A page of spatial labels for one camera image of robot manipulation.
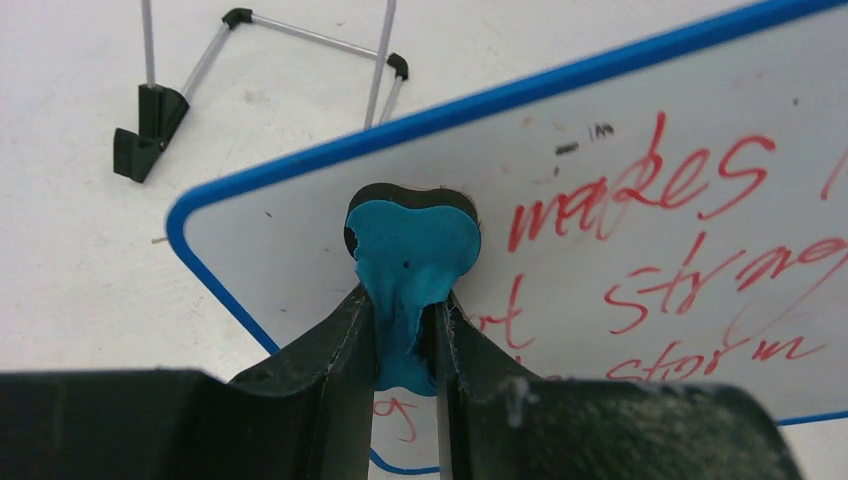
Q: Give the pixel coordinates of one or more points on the blue framed whiteboard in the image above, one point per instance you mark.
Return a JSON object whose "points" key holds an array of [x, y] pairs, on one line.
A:
{"points": [[674, 210]]}

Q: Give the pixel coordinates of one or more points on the wire whiteboard stand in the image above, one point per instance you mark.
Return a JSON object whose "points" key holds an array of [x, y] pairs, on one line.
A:
{"points": [[254, 60]]}

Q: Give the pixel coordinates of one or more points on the teal whiteboard eraser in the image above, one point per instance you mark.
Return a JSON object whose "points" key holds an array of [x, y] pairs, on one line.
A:
{"points": [[410, 247]]}

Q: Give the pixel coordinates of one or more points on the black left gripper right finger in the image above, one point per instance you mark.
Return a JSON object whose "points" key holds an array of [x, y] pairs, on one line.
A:
{"points": [[498, 420]]}

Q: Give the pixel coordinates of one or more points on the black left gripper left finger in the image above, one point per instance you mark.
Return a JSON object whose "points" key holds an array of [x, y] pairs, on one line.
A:
{"points": [[305, 412]]}

